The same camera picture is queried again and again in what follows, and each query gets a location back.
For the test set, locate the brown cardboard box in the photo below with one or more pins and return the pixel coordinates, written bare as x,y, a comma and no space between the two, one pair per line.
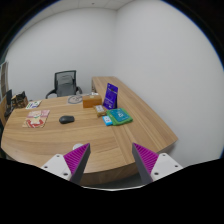
91,100

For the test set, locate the purple standing card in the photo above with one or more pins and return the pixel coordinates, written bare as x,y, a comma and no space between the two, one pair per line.
110,100

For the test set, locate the dark brown stacked boxes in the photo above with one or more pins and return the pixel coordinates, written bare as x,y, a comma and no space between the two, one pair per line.
19,100

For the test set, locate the white sticker sheet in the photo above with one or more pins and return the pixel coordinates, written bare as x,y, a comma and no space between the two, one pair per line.
33,104

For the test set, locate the small beige box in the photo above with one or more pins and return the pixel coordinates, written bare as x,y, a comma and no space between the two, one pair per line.
100,111

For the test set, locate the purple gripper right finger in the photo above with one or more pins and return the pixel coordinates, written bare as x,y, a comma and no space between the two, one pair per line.
153,166

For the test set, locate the grey backpack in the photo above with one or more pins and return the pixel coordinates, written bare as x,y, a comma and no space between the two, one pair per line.
65,86

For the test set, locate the black mesh office chair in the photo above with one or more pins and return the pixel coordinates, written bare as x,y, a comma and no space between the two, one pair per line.
58,75

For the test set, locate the cartoon printed mouse pad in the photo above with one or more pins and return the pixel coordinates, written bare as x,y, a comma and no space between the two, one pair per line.
36,119

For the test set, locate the green booklet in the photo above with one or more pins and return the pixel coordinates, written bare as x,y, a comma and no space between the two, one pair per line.
119,116

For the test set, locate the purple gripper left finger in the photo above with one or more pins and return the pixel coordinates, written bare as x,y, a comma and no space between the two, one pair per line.
71,165

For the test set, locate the round grey coaster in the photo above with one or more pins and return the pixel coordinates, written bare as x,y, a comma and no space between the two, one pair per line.
75,99

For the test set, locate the black computer mouse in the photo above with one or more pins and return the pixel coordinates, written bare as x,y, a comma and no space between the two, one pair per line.
66,119

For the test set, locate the white round disc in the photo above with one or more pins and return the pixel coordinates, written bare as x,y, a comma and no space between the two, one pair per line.
77,146

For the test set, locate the wooden glass-door cabinet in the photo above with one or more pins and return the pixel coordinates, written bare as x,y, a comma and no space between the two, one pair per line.
3,79

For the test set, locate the black chair at left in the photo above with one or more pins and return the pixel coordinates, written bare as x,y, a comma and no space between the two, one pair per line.
9,107

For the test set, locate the small blue box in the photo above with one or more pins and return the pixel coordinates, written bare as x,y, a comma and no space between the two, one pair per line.
107,120

